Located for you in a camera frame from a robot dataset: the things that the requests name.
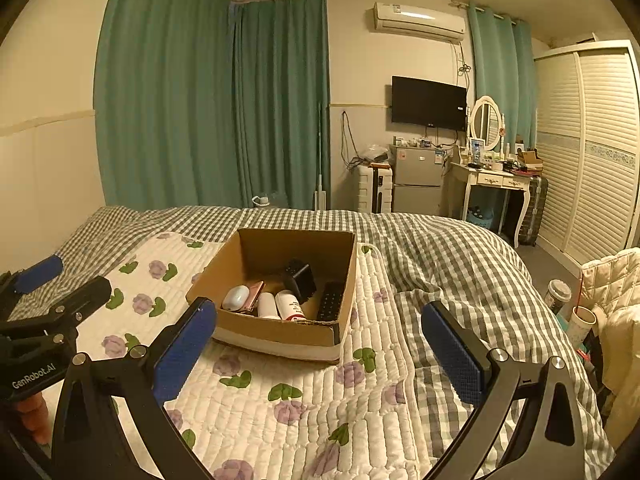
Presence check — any white floral quilt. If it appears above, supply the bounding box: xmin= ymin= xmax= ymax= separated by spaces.
xmin=41 ymin=231 xmax=482 ymax=480

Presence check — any black wall television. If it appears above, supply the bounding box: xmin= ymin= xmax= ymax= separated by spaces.
xmin=390 ymin=76 xmax=468 ymax=132

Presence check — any white suitcase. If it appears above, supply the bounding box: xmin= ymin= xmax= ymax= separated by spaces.
xmin=356 ymin=162 xmax=393 ymax=214

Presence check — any light blue earbuds case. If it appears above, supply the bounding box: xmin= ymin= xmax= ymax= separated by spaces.
xmin=221 ymin=285 xmax=250 ymax=312

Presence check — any green curtain right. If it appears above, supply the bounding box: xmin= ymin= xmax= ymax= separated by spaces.
xmin=468 ymin=3 xmax=537 ymax=148

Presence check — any white plastic bottle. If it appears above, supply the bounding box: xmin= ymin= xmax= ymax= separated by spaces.
xmin=257 ymin=292 xmax=281 ymax=320

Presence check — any paper cup with straw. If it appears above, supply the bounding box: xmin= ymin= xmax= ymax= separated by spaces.
xmin=566 ymin=306 xmax=598 ymax=349

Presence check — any white louvered wardrobe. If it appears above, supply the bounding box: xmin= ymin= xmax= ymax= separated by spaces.
xmin=535 ymin=40 xmax=639 ymax=271

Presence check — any water jug with white cap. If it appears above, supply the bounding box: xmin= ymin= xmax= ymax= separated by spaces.
xmin=252 ymin=195 xmax=270 ymax=208

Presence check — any oval white vanity mirror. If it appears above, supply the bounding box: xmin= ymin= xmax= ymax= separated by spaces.
xmin=468 ymin=96 xmax=503 ymax=151

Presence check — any grey checkered bed cover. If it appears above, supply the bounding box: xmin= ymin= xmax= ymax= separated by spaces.
xmin=14 ymin=206 xmax=614 ymax=479

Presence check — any black charger cube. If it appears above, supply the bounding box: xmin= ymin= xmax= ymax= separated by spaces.
xmin=283 ymin=259 xmax=317 ymax=304

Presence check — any green curtain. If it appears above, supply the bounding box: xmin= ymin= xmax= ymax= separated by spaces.
xmin=93 ymin=0 xmax=330 ymax=210
xmin=468 ymin=3 xmax=537 ymax=148

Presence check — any green curtain left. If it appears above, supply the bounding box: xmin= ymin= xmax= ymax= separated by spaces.
xmin=93 ymin=0 xmax=330 ymax=210

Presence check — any dark checkered suitcase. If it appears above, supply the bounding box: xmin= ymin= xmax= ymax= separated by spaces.
xmin=518 ymin=177 xmax=549 ymax=246

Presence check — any brown cardboard box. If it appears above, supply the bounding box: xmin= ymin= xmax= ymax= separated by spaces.
xmin=186 ymin=229 xmax=357 ymax=363

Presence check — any white dressing table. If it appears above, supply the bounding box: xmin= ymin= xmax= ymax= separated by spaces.
xmin=442 ymin=162 xmax=532 ymax=248

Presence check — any grey mini fridge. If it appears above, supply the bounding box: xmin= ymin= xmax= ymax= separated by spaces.
xmin=393 ymin=146 xmax=444 ymax=216

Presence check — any orange gloved hand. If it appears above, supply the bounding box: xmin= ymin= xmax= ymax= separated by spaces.
xmin=13 ymin=392 xmax=52 ymax=445

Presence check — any white bottle with red cap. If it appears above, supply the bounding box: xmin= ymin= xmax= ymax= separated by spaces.
xmin=274 ymin=289 xmax=306 ymax=322

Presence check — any cream padded jacket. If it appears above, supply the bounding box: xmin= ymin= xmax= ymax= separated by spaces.
xmin=578 ymin=247 xmax=639 ymax=448

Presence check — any black remote control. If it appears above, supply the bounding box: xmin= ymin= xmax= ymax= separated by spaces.
xmin=316 ymin=282 xmax=345 ymax=322

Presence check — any red rose patterned case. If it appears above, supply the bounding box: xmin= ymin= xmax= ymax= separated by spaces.
xmin=242 ymin=281 xmax=265 ymax=314

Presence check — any white air conditioner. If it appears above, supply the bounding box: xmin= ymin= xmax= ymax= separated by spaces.
xmin=373 ymin=2 xmax=466 ymax=44

